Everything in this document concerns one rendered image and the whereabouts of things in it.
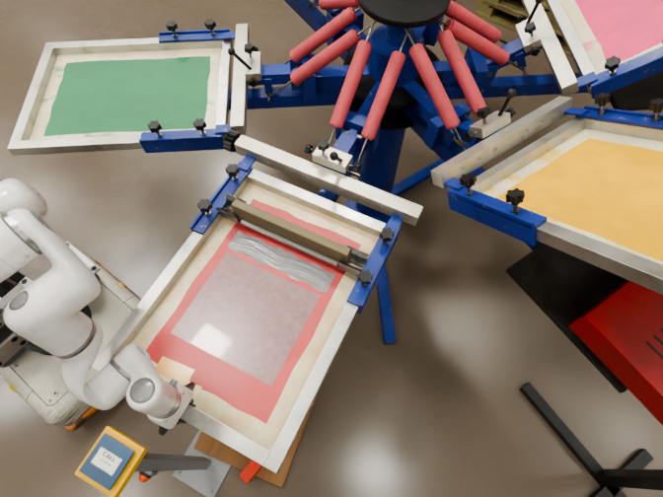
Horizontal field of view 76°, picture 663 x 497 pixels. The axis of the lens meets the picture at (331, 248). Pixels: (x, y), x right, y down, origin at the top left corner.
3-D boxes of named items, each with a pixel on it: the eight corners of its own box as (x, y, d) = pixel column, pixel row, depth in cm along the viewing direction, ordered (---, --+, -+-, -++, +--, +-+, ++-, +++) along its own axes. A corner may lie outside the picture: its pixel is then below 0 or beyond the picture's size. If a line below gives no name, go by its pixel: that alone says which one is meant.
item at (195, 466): (212, 500, 189) (114, 529, 103) (172, 475, 193) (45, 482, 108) (239, 451, 198) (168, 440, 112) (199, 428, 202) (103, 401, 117)
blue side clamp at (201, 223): (207, 243, 140) (201, 232, 134) (194, 237, 141) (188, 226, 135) (255, 177, 153) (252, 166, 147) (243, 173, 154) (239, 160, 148)
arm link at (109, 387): (79, 307, 82) (139, 352, 98) (19, 360, 77) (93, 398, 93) (101, 328, 77) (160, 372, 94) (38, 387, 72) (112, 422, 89)
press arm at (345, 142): (335, 180, 146) (335, 172, 142) (320, 175, 147) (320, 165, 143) (356, 146, 154) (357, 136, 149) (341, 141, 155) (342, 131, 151)
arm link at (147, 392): (91, 370, 88) (127, 334, 91) (113, 381, 97) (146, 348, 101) (139, 418, 83) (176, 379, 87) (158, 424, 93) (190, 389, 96)
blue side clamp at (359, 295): (360, 314, 128) (362, 306, 122) (345, 307, 130) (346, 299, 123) (398, 238, 141) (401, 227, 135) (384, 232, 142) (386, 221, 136)
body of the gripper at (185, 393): (163, 373, 100) (178, 382, 110) (134, 414, 95) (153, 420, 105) (188, 387, 98) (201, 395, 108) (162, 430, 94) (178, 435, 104)
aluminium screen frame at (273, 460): (277, 473, 107) (276, 473, 103) (97, 369, 119) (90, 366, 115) (396, 234, 141) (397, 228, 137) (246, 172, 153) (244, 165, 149)
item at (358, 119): (447, 193, 152) (456, 173, 141) (258, 120, 168) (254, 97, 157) (509, 54, 185) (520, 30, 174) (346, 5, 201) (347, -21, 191)
